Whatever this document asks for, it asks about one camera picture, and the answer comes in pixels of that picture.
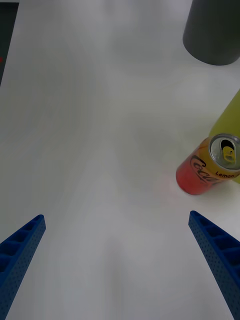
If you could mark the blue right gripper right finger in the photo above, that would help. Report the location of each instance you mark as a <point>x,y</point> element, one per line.
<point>220,252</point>

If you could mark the yellow-green plastic waste bin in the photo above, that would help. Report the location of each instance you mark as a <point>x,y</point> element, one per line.
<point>228,120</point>

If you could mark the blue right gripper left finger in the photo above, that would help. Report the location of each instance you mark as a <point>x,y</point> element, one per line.
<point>17,260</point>

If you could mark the grey plastic waste bin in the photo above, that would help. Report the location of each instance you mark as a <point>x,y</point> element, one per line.
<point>212,32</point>

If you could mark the orange and red drink can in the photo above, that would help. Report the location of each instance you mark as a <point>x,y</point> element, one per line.
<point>197,172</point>

